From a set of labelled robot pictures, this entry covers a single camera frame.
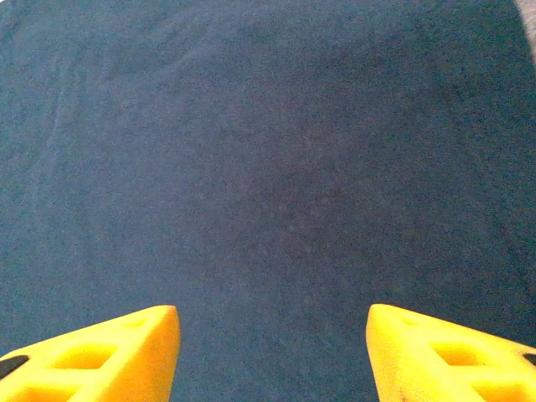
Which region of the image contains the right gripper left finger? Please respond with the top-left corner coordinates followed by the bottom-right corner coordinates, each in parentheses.
top-left (0, 304), bottom-right (183, 402)

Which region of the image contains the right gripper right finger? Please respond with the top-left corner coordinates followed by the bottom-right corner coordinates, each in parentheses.
top-left (365, 302), bottom-right (536, 402)

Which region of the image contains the navy blue t-shirt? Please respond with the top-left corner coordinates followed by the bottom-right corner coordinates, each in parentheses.
top-left (0, 0), bottom-right (536, 402)

